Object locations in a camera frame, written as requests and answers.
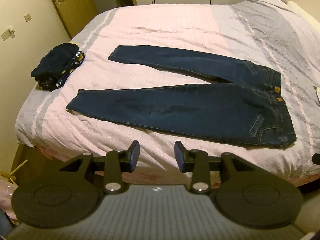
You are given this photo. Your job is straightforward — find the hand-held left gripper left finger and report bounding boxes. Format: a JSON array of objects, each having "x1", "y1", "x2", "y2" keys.
[{"x1": 59, "y1": 141, "x2": 140, "y2": 194}]

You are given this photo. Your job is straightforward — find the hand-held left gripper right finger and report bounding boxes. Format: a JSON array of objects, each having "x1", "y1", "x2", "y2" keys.
[{"x1": 174, "y1": 141, "x2": 253, "y2": 194}]

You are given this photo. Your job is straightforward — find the dark blue denim jeans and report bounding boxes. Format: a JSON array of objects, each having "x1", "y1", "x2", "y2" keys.
[{"x1": 65, "y1": 45, "x2": 297, "y2": 151}]

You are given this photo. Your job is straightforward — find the pink floral bed sheet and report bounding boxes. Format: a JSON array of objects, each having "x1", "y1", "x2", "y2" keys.
[{"x1": 35, "y1": 140, "x2": 320, "y2": 188}]

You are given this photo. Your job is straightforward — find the wooden stick rack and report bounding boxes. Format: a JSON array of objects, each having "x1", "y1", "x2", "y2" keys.
[{"x1": 0, "y1": 159, "x2": 27, "y2": 188}]

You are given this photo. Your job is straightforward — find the pink lace cloth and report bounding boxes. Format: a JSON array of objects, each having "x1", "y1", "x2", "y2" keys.
[{"x1": 0, "y1": 179, "x2": 19, "y2": 223}]

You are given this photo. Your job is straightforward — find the bed with pink cover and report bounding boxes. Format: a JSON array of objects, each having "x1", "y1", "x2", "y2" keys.
[{"x1": 14, "y1": 0, "x2": 320, "y2": 180}]

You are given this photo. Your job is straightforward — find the long white pillow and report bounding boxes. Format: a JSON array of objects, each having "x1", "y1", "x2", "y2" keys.
[{"x1": 286, "y1": 0, "x2": 320, "y2": 30}]

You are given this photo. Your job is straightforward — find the wooden door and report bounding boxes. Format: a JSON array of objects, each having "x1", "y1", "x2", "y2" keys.
[{"x1": 44, "y1": 0, "x2": 99, "y2": 40}]

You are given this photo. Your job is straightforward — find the wooden bed frame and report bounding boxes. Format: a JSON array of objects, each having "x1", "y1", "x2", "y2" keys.
[{"x1": 11, "y1": 144, "x2": 73, "y2": 188}]

